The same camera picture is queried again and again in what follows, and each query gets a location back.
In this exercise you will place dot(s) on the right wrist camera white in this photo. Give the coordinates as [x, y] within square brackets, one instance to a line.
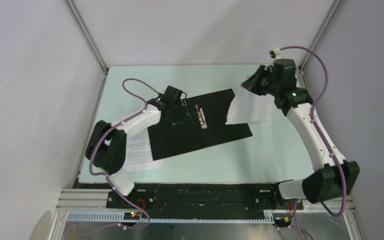
[276, 54]

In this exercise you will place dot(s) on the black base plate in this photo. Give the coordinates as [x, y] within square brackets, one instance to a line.
[239, 201]

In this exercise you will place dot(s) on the red folder black inside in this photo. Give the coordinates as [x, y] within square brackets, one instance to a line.
[168, 141]

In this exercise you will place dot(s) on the left aluminium frame post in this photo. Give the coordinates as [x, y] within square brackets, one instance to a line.
[86, 34]

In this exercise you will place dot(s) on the printed paper sheet top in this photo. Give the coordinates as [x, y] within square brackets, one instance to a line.
[139, 154]

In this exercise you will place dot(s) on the right circuit board with wires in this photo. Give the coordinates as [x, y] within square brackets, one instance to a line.
[282, 222]

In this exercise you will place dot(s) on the right aluminium frame post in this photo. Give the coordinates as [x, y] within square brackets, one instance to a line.
[323, 29]

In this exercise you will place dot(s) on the aluminium frame post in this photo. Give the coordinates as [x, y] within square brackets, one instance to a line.
[86, 34]
[323, 29]

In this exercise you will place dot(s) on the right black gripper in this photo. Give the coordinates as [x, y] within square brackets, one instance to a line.
[252, 83]

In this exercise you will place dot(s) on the left circuit board with leds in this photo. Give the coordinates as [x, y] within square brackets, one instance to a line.
[132, 216]

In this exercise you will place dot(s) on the grey slotted cable duct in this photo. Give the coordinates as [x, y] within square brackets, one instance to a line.
[117, 217]

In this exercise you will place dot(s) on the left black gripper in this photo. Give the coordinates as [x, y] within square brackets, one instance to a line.
[183, 114]

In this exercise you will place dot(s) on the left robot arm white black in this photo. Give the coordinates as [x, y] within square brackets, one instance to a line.
[107, 146]

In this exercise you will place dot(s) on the metal folder clip mechanism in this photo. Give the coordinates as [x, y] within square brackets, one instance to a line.
[201, 117]

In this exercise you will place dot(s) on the white paper sheet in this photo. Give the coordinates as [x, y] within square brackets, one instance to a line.
[247, 107]

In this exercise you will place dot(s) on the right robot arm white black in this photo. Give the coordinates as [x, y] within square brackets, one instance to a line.
[334, 176]

